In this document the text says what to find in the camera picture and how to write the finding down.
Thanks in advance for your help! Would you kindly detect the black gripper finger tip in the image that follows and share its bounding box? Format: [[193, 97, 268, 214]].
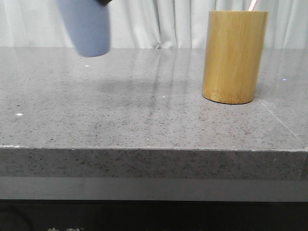
[[96, 0, 112, 7]]

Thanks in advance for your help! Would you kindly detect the blue plastic cup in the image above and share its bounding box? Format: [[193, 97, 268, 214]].
[[57, 0, 110, 57]]

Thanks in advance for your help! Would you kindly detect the white pleated curtain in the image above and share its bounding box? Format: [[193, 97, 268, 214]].
[[0, 0, 308, 49]]

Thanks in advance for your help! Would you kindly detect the bamboo cylinder holder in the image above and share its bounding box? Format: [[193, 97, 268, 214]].
[[202, 11, 269, 104]]

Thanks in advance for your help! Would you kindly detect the dark cabinet front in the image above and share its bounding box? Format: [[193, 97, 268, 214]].
[[0, 200, 308, 231]]

